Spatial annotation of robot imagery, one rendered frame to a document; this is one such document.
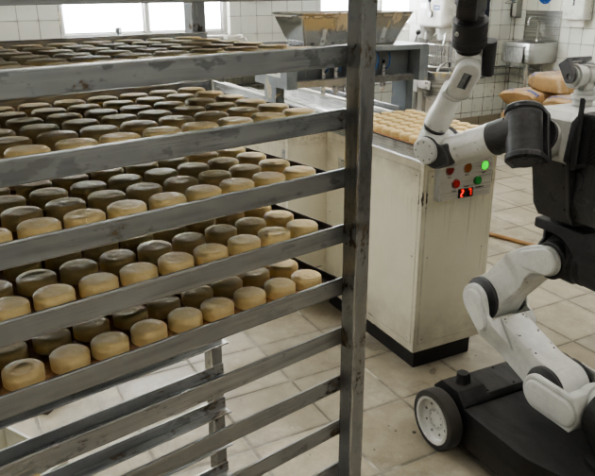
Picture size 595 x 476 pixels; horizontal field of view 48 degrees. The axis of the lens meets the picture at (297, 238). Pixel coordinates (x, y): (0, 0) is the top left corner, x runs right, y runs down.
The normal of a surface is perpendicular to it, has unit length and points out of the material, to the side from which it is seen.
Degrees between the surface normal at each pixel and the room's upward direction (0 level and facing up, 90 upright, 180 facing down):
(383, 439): 0
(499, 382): 0
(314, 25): 115
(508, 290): 90
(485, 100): 90
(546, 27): 90
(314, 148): 90
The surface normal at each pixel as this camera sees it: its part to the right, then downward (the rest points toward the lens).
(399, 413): 0.00, -0.94
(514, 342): -0.90, 0.15
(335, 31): 0.42, 0.67
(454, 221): 0.46, 0.31
